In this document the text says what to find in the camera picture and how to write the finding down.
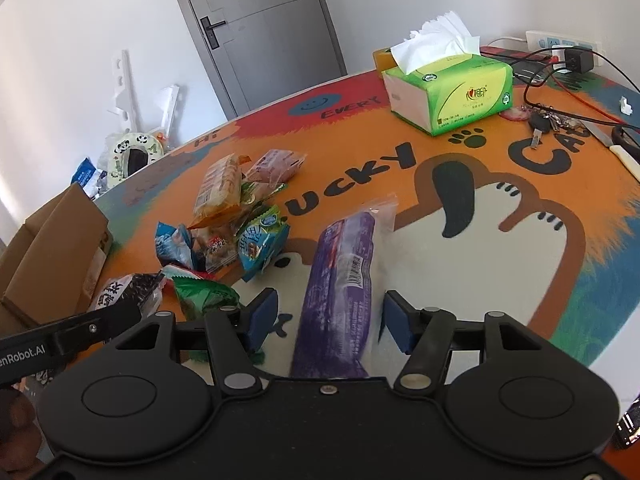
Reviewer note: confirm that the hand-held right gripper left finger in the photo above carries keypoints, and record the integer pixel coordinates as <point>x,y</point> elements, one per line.
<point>265,317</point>

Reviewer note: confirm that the red white snack packet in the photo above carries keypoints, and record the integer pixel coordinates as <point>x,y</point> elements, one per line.
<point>215,247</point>

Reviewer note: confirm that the green crinkled snack packet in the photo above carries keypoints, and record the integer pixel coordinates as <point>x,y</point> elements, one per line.
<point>205,295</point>

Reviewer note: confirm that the dark flat object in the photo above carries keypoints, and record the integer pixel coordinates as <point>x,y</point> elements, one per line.
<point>530,74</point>

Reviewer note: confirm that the brown cardboard box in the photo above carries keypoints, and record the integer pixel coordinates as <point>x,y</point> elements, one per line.
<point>47,255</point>

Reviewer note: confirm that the bunch of keys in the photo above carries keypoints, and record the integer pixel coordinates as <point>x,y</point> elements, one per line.
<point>545,122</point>

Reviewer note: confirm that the green tissue box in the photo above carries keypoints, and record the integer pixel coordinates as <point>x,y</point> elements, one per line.
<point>452,92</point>

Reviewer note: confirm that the colourful printed table mat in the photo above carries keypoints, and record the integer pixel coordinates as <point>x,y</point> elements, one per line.
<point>500,240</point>

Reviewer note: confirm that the blue plastic pack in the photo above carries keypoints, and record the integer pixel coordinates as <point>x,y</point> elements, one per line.
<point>87,174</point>

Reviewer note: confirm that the tall white shelf bracket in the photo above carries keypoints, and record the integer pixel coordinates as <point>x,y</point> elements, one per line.
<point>125,90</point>

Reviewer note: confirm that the small orange box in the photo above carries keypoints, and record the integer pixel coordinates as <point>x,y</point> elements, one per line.
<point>382,59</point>

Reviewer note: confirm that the short white shelf bracket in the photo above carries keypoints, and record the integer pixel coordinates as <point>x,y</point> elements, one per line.
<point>167,107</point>

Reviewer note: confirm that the black charger adapter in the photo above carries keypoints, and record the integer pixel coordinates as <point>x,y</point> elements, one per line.
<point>579,59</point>

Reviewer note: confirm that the small white plastic piece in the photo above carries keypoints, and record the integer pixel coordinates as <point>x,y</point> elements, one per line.
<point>625,104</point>

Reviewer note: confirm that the panda print toilet seat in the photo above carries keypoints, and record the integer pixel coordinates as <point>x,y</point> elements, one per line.
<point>120,157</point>

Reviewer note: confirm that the person's left hand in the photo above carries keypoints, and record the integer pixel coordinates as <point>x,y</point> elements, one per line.
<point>17,425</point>

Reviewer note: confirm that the white power strip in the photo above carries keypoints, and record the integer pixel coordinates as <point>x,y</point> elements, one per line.
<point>542,40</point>

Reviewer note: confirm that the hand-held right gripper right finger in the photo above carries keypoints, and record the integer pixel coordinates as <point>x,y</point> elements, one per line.
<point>397,322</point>

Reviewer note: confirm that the black white snack packet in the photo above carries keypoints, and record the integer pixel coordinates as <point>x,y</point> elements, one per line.
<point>132,290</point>

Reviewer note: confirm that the small green snack packet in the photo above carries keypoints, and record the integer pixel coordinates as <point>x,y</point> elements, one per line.
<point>260,194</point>

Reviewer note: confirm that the teal blue snack packet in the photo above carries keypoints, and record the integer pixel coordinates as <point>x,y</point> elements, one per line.
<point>262,242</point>

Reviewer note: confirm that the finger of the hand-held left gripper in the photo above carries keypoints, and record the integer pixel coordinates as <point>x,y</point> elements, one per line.
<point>100,325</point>

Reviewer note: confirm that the dark shiny object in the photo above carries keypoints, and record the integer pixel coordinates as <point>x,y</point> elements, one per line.
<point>629,425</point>

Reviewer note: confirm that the purple snack packet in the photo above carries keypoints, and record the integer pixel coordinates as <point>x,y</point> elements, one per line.
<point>335,290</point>

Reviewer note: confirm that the grey door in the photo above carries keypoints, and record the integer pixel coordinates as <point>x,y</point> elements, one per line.
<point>260,30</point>

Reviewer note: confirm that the pink snack packet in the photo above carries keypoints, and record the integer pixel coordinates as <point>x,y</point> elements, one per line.
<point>275,166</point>

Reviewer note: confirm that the orange biscuit packet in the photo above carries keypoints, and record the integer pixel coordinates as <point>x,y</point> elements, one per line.
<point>217,190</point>

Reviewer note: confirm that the light blue snack packet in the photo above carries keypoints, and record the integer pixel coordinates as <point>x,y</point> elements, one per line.
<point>172,245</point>

